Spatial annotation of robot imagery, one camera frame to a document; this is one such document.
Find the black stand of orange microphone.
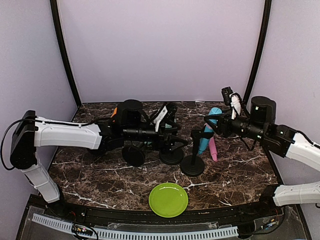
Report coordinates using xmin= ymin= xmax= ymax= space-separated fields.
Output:
xmin=87 ymin=149 xmax=107 ymax=157

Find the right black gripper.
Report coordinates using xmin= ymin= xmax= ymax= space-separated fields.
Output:
xmin=204 ymin=107 xmax=267 ymax=142

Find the left black frame post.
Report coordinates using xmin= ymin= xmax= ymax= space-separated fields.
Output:
xmin=49 ymin=0 xmax=82 ymax=108

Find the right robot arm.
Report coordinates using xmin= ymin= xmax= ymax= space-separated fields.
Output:
xmin=204 ymin=96 xmax=320 ymax=217

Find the green plate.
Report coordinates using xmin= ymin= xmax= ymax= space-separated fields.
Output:
xmin=148 ymin=182 xmax=189 ymax=218

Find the blue toy microphone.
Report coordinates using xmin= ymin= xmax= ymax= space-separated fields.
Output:
xmin=197 ymin=107 xmax=223 ymax=156

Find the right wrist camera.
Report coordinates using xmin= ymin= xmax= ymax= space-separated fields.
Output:
xmin=221 ymin=86 xmax=242 ymax=120

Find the pink toy microphone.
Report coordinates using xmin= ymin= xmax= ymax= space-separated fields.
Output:
xmin=208 ymin=137 xmax=218 ymax=162

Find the black stand of blue microphone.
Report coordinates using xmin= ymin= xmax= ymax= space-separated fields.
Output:
xmin=180 ymin=129 xmax=214 ymax=177

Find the black stand of pink microphone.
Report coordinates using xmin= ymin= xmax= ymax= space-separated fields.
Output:
xmin=159 ymin=148 xmax=184 ymax=165

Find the orange toy microphone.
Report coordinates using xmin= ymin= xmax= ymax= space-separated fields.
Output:
xmin=110 ymin=107 xmax=118 ymax=123

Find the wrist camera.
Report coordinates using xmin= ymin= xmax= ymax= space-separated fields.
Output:
xmin=150 ymin=102 xmax=178 ymax=132
xmin=221 ymin=86 xmax=242 ymax=120

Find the right black frame post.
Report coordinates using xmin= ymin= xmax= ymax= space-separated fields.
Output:
xmin=242 ymin=0 xmax=272 ymax=105

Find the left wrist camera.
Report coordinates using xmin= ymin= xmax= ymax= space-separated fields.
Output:
xmin=150 ymin=102 xmax=178 ymax=132

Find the black frame post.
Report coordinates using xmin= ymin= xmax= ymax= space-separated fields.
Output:
xmin=49 ymin=0 xmax=82 ymax=108
xmin=242 ymin=0 xmax=272 ymax=105

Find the white slotted cable duct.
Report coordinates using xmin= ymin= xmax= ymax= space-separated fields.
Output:
xmin=31 ymin=213 xmax=239 ymax=240

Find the black stand of teal microphone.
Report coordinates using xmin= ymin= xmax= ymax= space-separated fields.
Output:
xmin=121 ymin=145 xmax=146 ymax=167

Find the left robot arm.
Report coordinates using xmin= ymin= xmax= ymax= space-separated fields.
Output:
xmin=10 ymin=99 xmax=188 ymax=218

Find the black front rail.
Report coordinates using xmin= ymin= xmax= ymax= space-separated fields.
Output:
xmin=42 ymin=202 xmax=284 ymax=226

